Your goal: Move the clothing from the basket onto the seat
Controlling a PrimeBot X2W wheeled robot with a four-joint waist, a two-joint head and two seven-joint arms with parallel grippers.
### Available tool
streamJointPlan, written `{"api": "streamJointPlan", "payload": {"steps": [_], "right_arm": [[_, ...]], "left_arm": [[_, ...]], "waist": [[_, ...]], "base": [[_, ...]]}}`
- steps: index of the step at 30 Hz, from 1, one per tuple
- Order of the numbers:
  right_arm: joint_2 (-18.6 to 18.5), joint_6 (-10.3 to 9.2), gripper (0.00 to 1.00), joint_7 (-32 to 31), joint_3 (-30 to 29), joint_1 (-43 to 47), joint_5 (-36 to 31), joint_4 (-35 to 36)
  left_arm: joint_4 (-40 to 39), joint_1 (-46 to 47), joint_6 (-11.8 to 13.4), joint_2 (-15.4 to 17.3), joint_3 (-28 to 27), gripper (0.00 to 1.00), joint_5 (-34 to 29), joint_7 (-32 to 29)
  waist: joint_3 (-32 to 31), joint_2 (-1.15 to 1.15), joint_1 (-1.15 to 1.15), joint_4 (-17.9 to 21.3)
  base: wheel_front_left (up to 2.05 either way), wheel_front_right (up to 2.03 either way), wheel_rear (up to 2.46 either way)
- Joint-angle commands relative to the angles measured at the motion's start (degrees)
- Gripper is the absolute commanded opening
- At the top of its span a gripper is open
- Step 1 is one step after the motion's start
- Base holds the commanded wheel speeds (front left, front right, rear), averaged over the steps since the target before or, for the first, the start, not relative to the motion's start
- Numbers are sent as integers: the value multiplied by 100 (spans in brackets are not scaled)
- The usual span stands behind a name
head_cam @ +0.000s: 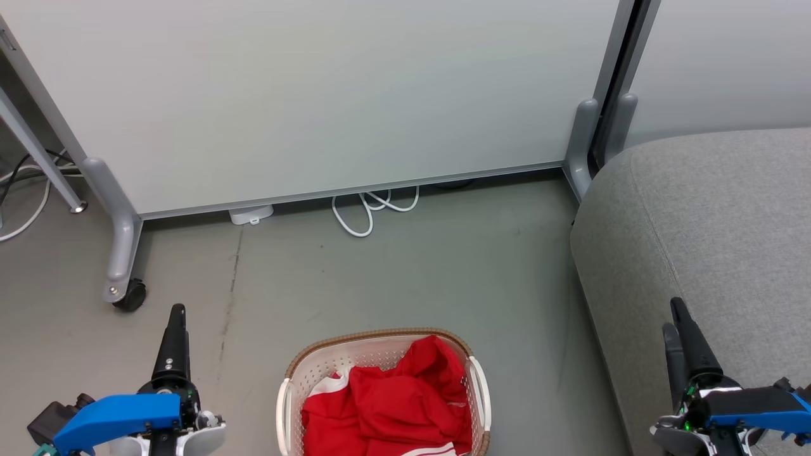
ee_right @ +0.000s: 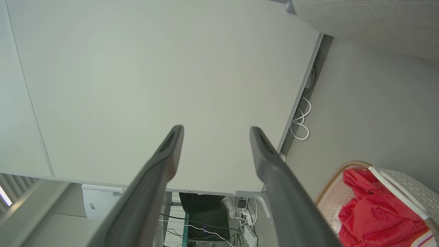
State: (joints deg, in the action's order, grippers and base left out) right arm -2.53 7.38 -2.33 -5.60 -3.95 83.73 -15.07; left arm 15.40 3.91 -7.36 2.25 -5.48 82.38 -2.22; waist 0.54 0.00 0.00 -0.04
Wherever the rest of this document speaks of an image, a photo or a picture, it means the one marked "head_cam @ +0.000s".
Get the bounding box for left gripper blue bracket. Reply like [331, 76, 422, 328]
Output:
[54, 303, 201, 454]

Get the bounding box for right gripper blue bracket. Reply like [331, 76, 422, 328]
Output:
[662, 297, 811, 435]

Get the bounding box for red garment with white stripes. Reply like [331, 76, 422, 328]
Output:
[301, 370, 473, 456]

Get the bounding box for grey fabric sofa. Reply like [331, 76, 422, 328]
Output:
[569, 128, 811, 456]

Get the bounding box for black caster wheel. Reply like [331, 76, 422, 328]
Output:
[113, 279, 148, 312]

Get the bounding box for grey partition leg with caster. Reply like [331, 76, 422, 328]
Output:
[81, 157, 144, 304]

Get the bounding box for white laundry basket brown rim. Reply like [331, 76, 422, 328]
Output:
[276, 327, 492, 456]

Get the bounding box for white power adapter box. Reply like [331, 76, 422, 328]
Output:
[228, 204, 274, 227]

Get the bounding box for grey metal table leg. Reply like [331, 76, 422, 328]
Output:
[0, 85, 89, 215]

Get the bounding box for grey partition leg upright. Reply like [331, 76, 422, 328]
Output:
[605, 93, 639, 166]
[563, 98, 600, 203]

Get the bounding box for large white partition panel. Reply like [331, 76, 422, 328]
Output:
[0, 0, 636, 220]

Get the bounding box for narrow white partition panel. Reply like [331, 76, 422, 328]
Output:
[624, 0, 811, 150]

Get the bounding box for white floor cable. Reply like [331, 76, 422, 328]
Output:
[0, 165, 53, 243]

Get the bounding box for looped white power cable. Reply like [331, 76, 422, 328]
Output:
[331, 185, 421, 239]

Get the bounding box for black floor cables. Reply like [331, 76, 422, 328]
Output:
[0, 149, 83, 210]

